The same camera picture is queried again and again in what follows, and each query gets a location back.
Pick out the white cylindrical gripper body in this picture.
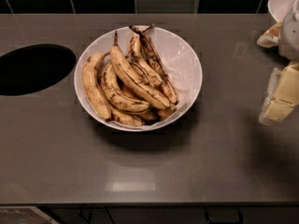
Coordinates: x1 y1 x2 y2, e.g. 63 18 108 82
278 10 299 60

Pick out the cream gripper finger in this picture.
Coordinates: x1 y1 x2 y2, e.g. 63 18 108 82
257 22 281 48

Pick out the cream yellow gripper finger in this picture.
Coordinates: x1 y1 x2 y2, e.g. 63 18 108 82
259 63 299 126

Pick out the white bowl at right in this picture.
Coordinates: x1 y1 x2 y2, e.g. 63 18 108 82
267 0 299 23

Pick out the white ceramic bowl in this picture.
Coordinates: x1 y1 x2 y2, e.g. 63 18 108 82
74 26 203 132

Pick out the white paper liner in bowl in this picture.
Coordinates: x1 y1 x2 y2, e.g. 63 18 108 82
147 45 203 130

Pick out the dark brown overripe banana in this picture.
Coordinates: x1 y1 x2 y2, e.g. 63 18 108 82
129 25 178 105

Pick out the upper spotted yellow banana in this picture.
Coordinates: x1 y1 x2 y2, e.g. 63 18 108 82
127 33 162 87

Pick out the spotted yellow banana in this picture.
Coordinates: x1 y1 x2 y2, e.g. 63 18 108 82
82 52 111 120
127 33 162 87

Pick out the bottom yellow banana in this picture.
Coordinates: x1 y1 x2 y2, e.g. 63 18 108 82
109 105 144 127

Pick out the curved spotted middle banana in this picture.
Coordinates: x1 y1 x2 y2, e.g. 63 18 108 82
101 63 150 114

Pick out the leftmost spotted yellow banana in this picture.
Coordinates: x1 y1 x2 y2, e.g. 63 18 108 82
82 52 111 120

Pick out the printed paper at bottom left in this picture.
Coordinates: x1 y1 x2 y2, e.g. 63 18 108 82
0 206 60 224

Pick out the black drawer handle right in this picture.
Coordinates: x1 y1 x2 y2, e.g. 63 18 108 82
204 210 244 224

